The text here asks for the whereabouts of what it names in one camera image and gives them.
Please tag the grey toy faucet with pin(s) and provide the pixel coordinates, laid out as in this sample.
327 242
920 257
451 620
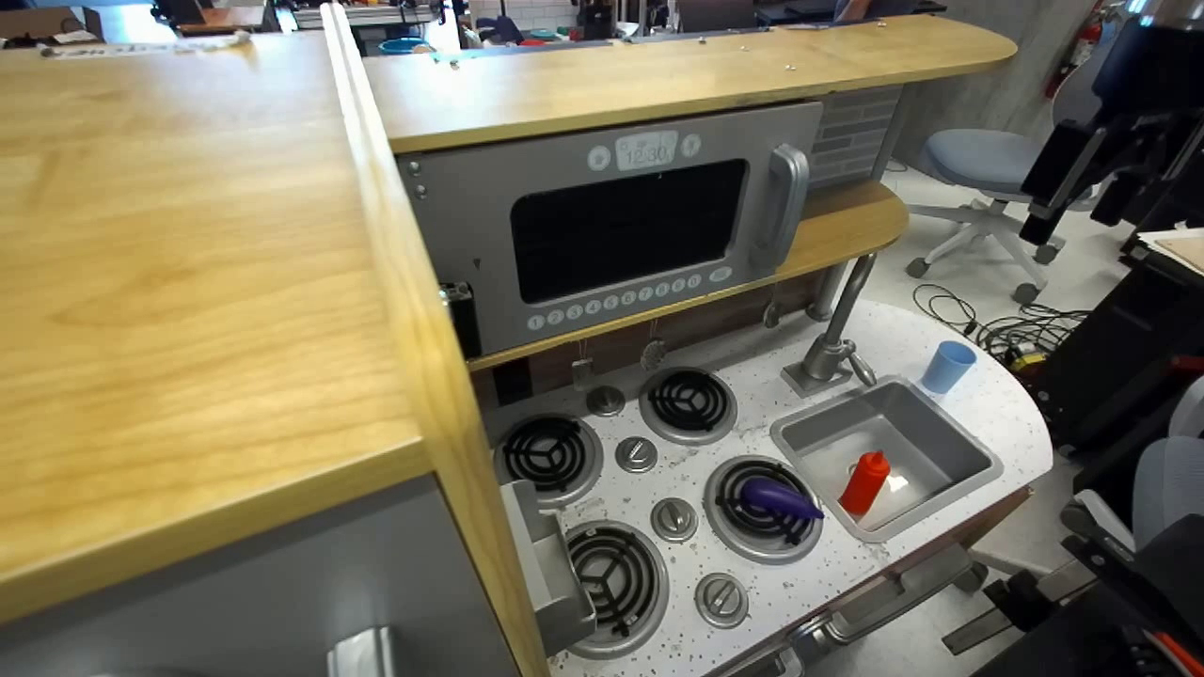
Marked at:
831 358

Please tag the black equipment cart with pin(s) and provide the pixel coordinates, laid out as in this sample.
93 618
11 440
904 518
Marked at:
1132 338

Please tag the purple toy eggplant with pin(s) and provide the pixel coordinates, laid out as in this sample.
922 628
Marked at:
777 498

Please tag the red plastic cylinder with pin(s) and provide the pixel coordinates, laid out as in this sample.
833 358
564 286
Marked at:
863 486

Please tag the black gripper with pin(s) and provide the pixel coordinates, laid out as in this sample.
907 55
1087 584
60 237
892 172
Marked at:
1151 78

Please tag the light blue plastic cup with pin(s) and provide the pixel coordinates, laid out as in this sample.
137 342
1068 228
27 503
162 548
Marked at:
945 370

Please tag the grey office chair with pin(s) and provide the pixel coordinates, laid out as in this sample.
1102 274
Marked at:
984 157

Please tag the grey toy microwave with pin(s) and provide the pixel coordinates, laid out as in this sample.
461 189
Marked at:
477 237

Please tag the grey vent panel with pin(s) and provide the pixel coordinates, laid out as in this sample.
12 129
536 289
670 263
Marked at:
860 132

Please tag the long rounded wooden shelf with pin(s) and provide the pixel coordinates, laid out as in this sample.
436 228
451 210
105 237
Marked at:
625 79

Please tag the grey plastic side bracket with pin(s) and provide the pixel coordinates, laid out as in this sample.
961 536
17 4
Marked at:
552 568

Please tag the white toy kitchen sink stove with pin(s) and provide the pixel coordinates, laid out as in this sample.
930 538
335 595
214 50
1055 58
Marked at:
1019 420

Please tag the grey stove knob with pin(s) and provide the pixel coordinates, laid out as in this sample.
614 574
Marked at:
677 518
636 451
605 399
721 598

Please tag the grey sink basin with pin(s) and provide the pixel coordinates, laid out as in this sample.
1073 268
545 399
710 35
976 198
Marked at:
956 451

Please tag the tall wooden toy kitchen cabinet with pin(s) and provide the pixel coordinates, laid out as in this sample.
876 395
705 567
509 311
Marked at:
189 248

